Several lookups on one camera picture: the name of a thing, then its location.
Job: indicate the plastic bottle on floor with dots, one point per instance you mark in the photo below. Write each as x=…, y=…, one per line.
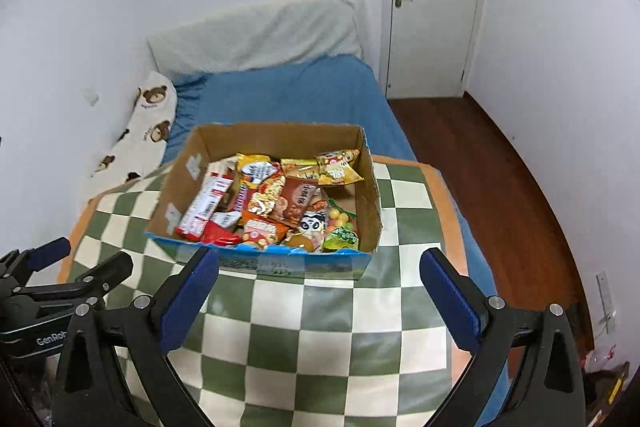
x=597, y=359

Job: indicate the yellow biscuit snack bag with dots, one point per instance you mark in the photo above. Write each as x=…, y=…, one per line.
x=307, y=169

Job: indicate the blue bed sheet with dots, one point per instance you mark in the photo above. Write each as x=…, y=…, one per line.
x=331, y=90

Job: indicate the orange snack packet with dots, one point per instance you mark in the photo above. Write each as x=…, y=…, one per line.
x=261, y=232

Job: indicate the yellow panda snack bag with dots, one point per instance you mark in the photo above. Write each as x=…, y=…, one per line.
x=337, y=168

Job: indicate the white textured pillow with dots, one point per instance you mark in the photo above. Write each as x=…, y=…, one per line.
x=263, y=35

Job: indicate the white wall outlet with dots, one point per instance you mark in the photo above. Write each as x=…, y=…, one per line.
x=607, y=304

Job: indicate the orange panda snack bag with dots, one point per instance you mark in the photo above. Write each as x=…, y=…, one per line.
x=314, y=223

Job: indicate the red white barcode packet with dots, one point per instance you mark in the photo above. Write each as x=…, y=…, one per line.
x=193, y=223

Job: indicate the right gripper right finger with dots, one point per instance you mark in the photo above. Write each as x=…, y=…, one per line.
x=546, y=391

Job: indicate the bear print pillow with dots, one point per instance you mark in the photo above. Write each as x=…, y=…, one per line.
x=142, y=144

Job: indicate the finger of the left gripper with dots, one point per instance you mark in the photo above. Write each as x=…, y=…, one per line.
x=97, y=281
x=18, y=266

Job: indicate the brown cardboard box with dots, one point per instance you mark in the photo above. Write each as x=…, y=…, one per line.
x=213, y=149

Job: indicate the cheese buldak noodle packet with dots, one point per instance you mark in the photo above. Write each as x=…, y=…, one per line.
x=251, y=170

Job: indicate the white silver snack packet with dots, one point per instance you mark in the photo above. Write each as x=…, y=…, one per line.
x=227, y=220

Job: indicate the red portrait snack bag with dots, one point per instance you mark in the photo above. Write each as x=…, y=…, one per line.
x=217, y=235

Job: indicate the green fruit candy bag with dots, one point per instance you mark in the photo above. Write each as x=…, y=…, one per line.
x=341, y=229

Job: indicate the green checkered blanket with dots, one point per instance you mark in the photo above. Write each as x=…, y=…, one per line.
x=271, y=351

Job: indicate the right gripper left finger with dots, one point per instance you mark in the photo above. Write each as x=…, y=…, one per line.
x=90, y=388

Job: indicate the brown nut snack bag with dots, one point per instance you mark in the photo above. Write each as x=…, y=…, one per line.
x=293, y=201

